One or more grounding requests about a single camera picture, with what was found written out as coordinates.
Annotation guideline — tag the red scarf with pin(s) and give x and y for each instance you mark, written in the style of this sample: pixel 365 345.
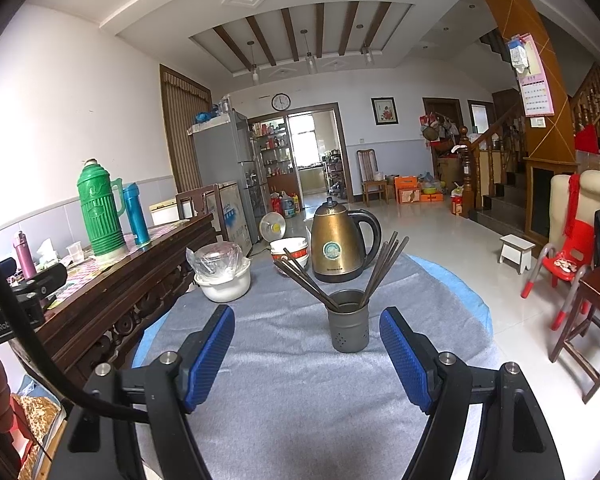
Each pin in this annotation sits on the red scarf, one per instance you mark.
pixel 572 205

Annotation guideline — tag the grey tablecloth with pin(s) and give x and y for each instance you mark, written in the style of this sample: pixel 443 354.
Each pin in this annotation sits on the grey tablecloth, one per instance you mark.
pixel 290 385

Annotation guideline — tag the round wall clock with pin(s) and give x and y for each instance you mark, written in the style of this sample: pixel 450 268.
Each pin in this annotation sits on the round wall clock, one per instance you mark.
pixel 281 102

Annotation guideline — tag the clear plastic bag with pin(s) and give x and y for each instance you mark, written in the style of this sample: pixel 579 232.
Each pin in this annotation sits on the clear plastic bag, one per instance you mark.
pixel 215 260

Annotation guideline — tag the blue bag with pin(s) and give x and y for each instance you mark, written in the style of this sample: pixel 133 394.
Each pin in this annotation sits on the blue bag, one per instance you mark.
pixel 207 116

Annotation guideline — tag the pink wall calendar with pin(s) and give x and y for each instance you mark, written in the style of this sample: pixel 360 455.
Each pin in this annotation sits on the pink wall calendar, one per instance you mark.
pixel 532 85

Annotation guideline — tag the wooden stair railing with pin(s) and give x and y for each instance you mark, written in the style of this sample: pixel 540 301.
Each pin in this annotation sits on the wooden stair railing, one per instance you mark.
pixel 465 170

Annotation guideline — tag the tall wooden chair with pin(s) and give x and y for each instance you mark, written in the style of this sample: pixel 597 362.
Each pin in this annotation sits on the tall wooden chair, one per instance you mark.
pixel 367 167

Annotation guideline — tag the small white fan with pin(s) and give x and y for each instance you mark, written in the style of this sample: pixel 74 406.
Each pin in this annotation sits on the small white fan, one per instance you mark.
pixel 272 226

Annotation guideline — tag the clear plastic cup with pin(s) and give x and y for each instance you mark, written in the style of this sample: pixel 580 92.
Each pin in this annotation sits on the clear plastic cup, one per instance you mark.
pixel 74 252

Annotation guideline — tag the dark wooden chair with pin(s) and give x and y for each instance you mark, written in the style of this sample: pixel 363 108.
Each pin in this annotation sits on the dark wooden chair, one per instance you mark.
pixel 195 205

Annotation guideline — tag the purple water bottle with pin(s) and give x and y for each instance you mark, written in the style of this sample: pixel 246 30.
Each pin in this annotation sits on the purple water bottle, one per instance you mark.
pixel 25 257

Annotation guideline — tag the white bowl with red band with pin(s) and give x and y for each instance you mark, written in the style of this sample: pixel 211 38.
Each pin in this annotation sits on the white bowl with red band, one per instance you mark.
pixel 300 262
pixel 290 245

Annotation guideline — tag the bundle of dark chopsticks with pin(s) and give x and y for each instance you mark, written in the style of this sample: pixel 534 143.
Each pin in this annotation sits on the bundle of dark chopsticks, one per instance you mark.
pixel 379 270

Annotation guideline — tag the blue table cover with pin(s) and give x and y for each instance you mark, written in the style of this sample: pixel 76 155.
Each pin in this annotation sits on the blue table cover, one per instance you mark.
pixel 467 292

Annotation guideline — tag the grey refrigerator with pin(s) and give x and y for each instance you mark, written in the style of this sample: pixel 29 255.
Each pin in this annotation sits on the grey refrigerator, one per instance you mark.
pixel 220 155

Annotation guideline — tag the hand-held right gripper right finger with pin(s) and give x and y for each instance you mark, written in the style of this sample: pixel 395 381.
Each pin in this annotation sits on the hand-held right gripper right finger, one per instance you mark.
pixel 407 365

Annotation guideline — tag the white plastic bowl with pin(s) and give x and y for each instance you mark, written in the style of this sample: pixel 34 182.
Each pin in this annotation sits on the white plastic bowl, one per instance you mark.
pixel 225 287

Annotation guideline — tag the checkered table mat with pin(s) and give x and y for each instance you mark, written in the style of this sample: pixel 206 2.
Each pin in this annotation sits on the checkered table mat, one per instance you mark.
pixel 87 270

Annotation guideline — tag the framed wall picture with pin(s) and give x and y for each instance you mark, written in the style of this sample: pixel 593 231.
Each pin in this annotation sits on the framed wall picture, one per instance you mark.
pixel 383 111

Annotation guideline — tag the pendant lamp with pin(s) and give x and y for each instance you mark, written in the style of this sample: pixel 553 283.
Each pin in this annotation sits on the pendant lamp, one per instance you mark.
pixel 309 62
pixel 254 75
pixel 366 54

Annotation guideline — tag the blue thermos flask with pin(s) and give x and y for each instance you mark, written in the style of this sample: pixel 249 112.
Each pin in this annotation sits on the blue thermos flask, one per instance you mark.
pixel 137 215

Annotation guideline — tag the red white container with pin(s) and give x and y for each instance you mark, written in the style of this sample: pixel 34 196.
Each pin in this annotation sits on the red white container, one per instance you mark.
pixel 459 202

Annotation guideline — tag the brown curtain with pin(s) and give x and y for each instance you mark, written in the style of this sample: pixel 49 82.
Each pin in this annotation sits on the brown curtain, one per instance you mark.
pixel 185 125

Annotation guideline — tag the red plastic chair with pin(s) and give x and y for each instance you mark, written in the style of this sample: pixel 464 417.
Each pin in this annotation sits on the red plastic chair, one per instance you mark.
pixel 577 245

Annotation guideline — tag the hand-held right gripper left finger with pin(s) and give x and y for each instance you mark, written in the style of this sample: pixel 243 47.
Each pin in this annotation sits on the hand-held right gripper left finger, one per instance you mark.
pixel 207 360

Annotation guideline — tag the dark wooden sideboard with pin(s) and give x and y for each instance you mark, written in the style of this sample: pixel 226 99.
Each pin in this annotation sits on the dark wooden sideboard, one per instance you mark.
pixel 115 295

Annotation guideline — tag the shelf with bottles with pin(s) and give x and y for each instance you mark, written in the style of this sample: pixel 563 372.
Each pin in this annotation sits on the shelf with bottles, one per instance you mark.
pixel 272 155

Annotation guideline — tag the blue water jug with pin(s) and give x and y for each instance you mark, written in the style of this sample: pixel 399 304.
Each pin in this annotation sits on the blue water jug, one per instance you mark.
pixel 289 206

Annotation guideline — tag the orange cardboard box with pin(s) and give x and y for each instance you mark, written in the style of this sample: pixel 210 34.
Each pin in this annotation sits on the orange cardboard box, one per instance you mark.
pixel 406 190

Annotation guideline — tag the white chest freezer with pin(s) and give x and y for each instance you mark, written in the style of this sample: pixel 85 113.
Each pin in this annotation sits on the white chest freezer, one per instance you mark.
pixel 232 220

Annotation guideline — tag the white plastic bag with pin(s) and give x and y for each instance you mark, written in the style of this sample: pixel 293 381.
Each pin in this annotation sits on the white plastic bag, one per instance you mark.
pixel 47 252

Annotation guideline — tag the dark wooden door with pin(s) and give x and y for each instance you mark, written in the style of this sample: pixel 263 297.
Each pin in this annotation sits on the dark wooden door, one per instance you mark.
pixel 442 110

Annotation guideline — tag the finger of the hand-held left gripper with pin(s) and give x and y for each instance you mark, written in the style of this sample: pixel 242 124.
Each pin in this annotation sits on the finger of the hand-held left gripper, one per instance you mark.
pixel 40 282

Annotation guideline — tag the leopard patterned bag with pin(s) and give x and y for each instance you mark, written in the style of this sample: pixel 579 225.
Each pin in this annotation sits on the leopard patterned bag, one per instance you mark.
pixel 35 420

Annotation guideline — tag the golden electric kettle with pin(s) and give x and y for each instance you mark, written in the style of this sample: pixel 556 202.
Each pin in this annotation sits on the golden electric kettle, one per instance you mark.
pixel 337 245

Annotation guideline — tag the small white stool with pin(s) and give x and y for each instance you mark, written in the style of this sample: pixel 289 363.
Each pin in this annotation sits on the small white stool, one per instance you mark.
pixel 517 245

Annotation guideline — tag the grey metal utensil holder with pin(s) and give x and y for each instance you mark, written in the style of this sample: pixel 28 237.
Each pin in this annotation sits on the grey metal utensil holder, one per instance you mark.
pixel 347 332

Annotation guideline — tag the green thermos flask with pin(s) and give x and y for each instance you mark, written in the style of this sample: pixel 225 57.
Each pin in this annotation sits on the green thermos flask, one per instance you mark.
pixel 100 215

